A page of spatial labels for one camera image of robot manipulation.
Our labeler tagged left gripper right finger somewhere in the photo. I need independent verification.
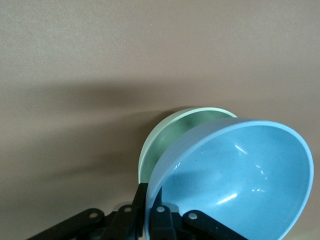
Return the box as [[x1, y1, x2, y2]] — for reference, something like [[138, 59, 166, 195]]
[[149, 186, 251, 240]]

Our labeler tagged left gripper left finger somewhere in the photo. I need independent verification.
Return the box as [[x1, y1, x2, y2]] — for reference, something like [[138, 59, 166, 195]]
[[27, 182, 149, 240]]

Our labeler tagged green bowl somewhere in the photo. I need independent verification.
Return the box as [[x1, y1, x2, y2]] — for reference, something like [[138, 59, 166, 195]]
[[138, 107, 238, 186]]

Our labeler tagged blue bowl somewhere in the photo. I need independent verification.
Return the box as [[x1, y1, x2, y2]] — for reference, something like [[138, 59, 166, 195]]
[[144, 117, 315, 240]]

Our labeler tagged brown table cover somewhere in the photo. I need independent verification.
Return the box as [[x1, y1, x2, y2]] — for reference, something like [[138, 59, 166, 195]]
[[0, 0, 320, 240]]

